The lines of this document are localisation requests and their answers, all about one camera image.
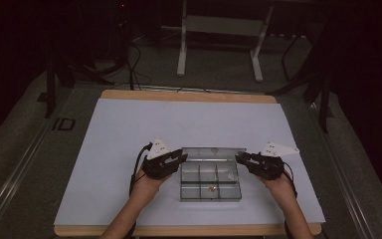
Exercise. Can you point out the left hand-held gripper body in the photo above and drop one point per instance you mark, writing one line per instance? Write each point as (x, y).
(157, 162)

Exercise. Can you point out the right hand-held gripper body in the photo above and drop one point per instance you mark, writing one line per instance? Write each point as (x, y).
(268, 164)

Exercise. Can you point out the clear plastic compartment box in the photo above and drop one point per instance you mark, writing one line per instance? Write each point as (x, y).
(210, 176)

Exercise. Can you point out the person's left hand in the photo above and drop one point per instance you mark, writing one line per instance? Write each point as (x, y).
(149, 184)

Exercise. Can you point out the person's right hand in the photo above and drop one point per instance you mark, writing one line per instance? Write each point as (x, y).
(278, 186)

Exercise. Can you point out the white table mat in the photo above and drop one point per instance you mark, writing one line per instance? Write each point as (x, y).
(122, 149)

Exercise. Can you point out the small orange piece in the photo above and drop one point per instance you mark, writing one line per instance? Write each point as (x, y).
(212, 189)

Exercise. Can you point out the black tripod stand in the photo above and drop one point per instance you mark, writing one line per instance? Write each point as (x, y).
(59, 73)
(318, 89)

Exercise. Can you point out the white metal stand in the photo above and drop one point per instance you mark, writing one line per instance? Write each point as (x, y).
(222, 26)

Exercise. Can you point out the metal floor rail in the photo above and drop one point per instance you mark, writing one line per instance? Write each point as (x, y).
(13, 186)
(344, 186)

